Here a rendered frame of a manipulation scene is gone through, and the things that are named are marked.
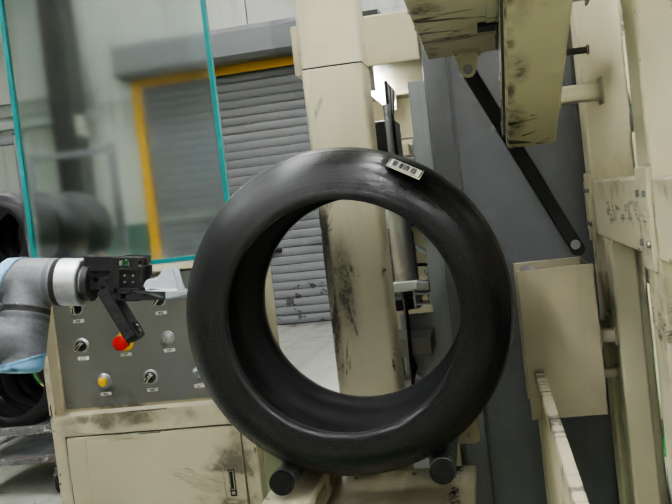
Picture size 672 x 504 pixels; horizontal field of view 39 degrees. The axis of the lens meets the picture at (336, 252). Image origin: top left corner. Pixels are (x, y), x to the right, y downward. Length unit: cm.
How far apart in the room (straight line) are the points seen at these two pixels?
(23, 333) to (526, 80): 100
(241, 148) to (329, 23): 934
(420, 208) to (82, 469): 138
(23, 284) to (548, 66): 101
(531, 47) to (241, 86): 995
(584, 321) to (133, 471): 126
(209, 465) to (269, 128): 891
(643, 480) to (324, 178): 89
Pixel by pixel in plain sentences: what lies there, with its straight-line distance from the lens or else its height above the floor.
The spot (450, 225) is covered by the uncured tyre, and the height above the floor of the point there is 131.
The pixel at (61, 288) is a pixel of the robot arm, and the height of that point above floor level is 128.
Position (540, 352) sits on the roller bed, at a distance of 192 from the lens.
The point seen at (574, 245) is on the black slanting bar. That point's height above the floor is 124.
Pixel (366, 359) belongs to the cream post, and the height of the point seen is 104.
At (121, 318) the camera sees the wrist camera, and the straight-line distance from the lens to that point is 181.
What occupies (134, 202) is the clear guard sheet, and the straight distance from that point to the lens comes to 250.
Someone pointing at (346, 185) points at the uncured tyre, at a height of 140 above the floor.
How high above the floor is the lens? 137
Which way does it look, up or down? 3 degrees down
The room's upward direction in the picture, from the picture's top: 7 degrees counter-clockwise
